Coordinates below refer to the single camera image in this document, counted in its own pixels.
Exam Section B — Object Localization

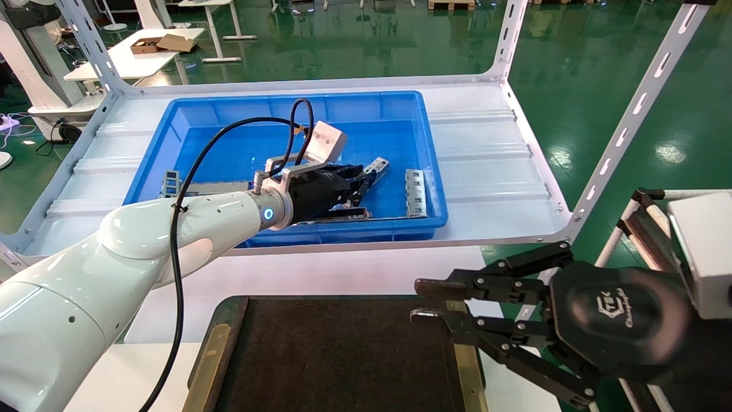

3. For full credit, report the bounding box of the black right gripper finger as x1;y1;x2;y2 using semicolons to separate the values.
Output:
411;306;601;410
415;240;575;307

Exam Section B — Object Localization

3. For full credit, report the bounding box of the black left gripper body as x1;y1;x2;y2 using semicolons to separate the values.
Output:
286;166;355;225

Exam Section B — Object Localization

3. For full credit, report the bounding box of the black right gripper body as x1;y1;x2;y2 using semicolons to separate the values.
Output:
549;260;694;383

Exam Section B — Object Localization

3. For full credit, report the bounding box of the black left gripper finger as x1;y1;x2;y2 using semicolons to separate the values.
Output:
333;164;365;183
343;172;378;208

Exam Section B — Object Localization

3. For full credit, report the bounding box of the silver slotted metal part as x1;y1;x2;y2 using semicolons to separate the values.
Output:
363;157;391;185

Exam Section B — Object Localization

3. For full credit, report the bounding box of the dark long metal part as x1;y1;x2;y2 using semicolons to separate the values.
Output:
297;207;371;225

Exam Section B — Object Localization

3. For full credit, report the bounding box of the long gray metal part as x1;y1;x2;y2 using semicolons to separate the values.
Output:
181;181;252;196

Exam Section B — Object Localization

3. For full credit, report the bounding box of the black container with brass edges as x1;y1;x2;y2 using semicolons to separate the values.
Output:
182;295;487;412

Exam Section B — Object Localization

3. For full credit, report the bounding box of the blue plastic bin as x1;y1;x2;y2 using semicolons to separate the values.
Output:
123;90;449;248

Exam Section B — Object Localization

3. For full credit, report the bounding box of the white desk with legs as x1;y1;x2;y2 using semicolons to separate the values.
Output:
177;0;258;64

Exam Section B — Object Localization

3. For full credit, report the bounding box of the flat cardboard piece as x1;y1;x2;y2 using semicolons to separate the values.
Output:
157;33;198;53

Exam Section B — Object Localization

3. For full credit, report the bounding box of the white metal shelf rack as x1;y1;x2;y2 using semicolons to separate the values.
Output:
0;0;717;335

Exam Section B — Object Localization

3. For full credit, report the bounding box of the open cardboard box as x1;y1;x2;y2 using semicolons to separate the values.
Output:
130;37;164;55

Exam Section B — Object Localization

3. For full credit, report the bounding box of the white work table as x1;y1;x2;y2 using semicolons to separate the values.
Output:
64;27;205;86

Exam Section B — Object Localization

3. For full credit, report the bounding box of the white machine base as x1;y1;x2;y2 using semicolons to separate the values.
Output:
0;0;105;141

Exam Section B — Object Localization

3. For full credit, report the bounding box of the silver metal bracket part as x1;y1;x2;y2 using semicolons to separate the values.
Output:
405;169;428;219

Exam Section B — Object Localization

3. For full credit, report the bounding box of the white tube cart frame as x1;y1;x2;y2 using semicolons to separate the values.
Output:
595;188;732;275

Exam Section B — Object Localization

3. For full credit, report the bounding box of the black floor cable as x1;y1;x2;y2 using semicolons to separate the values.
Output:
35;117;84;156

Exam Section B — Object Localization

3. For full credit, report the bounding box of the white cable bundle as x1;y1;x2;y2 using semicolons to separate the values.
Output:
0;113;38;150

